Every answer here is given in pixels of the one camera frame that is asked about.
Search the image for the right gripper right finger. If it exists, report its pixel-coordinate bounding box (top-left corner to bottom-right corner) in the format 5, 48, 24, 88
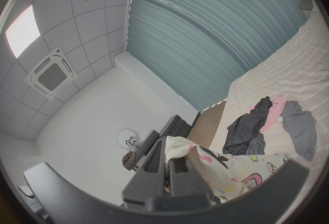
168, 146, 214, 204

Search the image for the ceiling light panel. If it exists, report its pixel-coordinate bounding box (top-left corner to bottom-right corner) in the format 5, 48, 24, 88
5, 5, 41, 59

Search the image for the blue-green curtain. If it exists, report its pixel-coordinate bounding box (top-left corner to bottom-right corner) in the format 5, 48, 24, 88
125, 0, 309, 113

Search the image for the black garment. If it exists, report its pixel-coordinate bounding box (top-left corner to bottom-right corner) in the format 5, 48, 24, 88
222, 96, 273, 157

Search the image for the round white ring lamp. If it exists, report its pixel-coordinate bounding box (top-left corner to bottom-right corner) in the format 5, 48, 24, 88
116, 128, 141, 152

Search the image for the light grey knit garment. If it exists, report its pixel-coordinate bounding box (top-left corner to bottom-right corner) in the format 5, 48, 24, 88
282, 101, 318, 162

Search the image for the white printed pyjama top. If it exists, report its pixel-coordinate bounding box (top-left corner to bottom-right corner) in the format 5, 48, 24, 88
165, 136, 288, 204

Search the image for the bed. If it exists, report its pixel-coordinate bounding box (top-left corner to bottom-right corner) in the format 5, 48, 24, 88
209, 12, 329, 171

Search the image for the pink garment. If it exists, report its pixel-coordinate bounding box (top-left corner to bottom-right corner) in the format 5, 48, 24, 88
247, 93, 288, 133

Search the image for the ceiling air conditioner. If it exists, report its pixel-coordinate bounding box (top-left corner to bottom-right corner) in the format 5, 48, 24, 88
24, 46, 78, 100

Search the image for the grey bedside table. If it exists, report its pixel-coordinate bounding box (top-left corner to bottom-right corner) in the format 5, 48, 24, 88
293, 0, 314, 20

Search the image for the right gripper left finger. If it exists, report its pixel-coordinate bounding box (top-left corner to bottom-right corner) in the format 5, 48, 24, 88
122, 137, 168, 204

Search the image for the dark grey garment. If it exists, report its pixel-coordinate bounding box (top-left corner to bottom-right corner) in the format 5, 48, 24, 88
246, 133, 266, 156

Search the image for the black sofa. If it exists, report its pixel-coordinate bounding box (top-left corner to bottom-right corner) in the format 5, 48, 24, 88
123, 114, 201, 172

